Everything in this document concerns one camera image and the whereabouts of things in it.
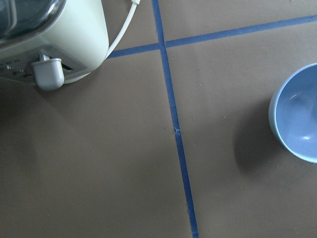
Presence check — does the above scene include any blue bowl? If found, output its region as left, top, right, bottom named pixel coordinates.
left=268, top=63, right=317, bottom=164

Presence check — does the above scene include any pale green chrome toaster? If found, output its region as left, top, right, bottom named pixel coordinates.
left=0, top=0, right=109, bottom=91

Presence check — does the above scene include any white toaster power cable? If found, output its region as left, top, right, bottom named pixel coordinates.
left=106, top=0, right=141, bottom=59

